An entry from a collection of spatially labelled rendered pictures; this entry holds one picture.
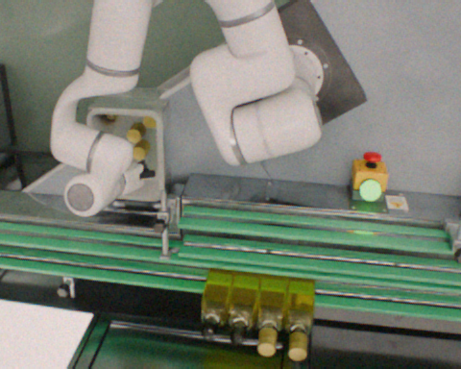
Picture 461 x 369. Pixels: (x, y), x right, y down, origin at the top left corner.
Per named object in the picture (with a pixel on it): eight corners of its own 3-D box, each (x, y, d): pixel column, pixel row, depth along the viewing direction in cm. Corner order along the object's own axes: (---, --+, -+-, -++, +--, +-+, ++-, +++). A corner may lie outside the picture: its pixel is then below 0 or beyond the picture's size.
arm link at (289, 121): (327, 116, 96) (328, 154, 83) (256, 135, 101) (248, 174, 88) (312, 66, 92) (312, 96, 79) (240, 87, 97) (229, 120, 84)
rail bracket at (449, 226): (438, 227, 112) (450, 263, 101) (446, 197, 108) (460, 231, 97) (456, 229, 111) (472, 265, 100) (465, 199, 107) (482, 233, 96)
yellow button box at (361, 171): (349, 184, 125) (351, 200, 119) (353, 155, 121) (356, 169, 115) (379, 187, 124) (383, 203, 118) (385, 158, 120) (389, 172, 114)
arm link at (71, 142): (148, 60, 86) (127, 167, 99) (76, 36, 88) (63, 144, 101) (129, 77, 80) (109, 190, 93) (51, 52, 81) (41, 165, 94)
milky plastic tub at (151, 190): (105, 181, 139) (93, 197, 132) (98, 96, 127) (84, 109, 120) (172, 185, 136) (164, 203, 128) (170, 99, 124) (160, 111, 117)
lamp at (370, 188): (357, 195, 118) (358, 202, 116) (361, 177, 116) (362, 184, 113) (378, 197, 117) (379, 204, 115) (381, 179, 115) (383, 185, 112)
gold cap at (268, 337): (258, 339, 107) (256, 355, 103) (259, 326, 105) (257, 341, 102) (276, 341, 106) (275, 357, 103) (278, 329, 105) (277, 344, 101)
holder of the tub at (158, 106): (108, 198, 142) (98, 212, 136) (99, 96, 128) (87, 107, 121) (172, 204, 139) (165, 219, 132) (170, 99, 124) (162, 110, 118)
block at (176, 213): (172, 217, 133) (165, 233, 127) (171, 183, 128) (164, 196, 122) (186, 218, 132) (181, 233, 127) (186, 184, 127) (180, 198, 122)
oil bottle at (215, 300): (213, 267, 130) (198, 328, 112) (214, 248, 127) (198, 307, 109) (237, 270, 129) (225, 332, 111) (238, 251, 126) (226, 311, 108)
